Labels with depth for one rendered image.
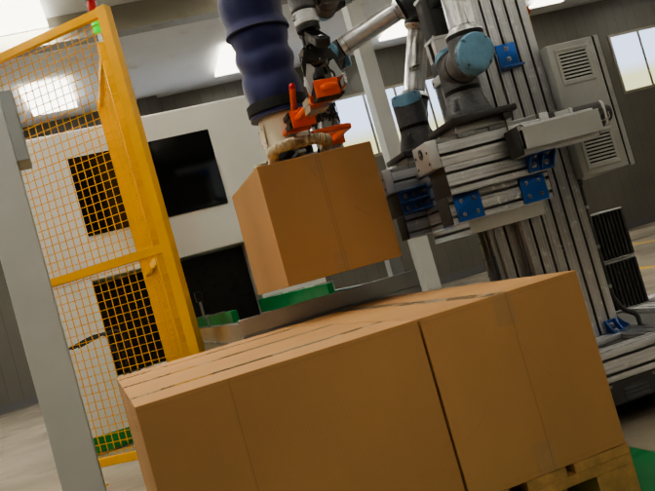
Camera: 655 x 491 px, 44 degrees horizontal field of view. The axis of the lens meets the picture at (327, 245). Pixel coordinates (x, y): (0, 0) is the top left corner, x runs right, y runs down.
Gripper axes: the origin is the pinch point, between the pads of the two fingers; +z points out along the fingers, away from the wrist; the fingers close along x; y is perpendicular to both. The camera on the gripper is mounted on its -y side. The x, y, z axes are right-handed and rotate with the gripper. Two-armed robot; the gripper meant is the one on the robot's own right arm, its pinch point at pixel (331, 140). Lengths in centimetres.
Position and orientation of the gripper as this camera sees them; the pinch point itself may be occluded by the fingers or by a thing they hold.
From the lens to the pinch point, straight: 333.7
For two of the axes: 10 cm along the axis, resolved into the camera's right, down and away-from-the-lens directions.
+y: 2.5, -0.9, -9.6
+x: 9.3, -2.6, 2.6
